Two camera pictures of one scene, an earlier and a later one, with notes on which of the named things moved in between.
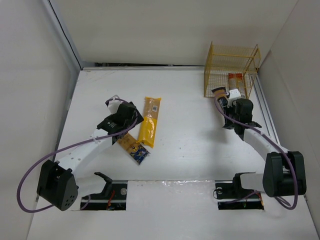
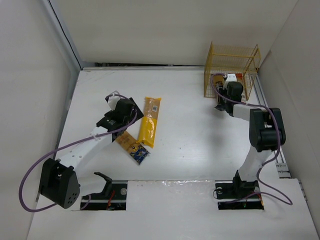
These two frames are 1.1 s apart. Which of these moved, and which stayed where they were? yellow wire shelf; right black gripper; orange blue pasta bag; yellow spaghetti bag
Moved: right black gripper
Stayed: yellow spaghetti bag; yellow wire shelf; orange blue pasta bag
